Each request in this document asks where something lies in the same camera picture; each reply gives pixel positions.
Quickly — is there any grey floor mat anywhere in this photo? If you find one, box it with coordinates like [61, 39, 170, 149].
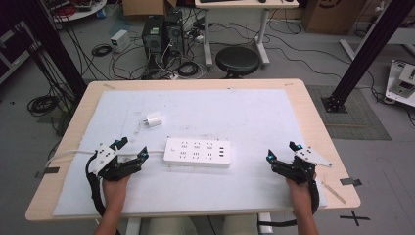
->
[305, 84, 392, 142]

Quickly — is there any white power supply box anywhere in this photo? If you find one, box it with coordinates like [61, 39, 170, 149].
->
[110, 29, 132, 54]

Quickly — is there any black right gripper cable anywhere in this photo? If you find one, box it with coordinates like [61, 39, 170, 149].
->
[257, 179, 321, 228]

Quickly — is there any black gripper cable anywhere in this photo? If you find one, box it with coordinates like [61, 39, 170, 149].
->
[257, 179, 321, 228]
[84, 150, 108, 218]

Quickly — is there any person's right hand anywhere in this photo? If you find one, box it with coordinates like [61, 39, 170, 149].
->
[286, 177, 315, 215]

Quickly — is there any white charger plug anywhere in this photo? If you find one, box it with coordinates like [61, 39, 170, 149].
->
[142, 111, 163, 129]

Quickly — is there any thin wooden stick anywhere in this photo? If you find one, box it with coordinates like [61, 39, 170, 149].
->
[320, 180, 347, 205]

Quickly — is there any black cable coil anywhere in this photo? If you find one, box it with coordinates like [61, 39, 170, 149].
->
[26, 94, 60, 118]
[177, 61, 201, 78]
[90, 43, 114, 58]

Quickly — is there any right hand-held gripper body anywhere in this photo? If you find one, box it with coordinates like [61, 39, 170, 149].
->
[271, 146, 334, 185]

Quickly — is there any white table leg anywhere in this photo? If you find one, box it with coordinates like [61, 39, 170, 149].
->
[258, 212, 274, 235]
[124, 217, 142, 235]

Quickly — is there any large cardboard box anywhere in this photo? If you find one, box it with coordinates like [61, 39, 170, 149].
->
[300, 0, 367, 35]

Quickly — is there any small cardboard box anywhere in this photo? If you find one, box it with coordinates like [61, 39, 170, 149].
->
[121, 0, 178, 18]

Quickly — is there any person's left hand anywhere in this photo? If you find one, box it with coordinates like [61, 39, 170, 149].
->
[102, 174, 132, 212]

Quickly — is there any white desk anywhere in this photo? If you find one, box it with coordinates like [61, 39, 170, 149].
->
[194, 0, 300, 69]

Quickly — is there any black round stool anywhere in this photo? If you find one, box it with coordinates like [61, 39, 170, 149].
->
[214, 45, 261, 79]

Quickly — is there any black metal stand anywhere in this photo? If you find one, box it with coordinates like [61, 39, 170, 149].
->
[320, 0, 415, 115]
[15, 0, 88, 100]

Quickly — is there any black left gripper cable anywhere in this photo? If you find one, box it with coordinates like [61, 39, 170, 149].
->
[84, 150, 108, 218]

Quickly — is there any black computer tower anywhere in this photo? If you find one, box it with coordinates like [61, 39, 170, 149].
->
[141, 15, 165, 55]
[163, 10, 186, 57]

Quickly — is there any light blue table mat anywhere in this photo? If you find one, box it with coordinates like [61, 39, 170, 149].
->
[52, 88, 329, 217]

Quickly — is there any round white table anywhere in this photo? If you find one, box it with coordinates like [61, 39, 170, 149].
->
[48, 0, 109, 24]

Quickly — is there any white machine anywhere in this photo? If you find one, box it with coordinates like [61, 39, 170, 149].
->
[385, 60, 415, 109]

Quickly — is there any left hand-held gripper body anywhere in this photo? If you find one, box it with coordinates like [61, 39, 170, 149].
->
[92, 143, 142, 182]

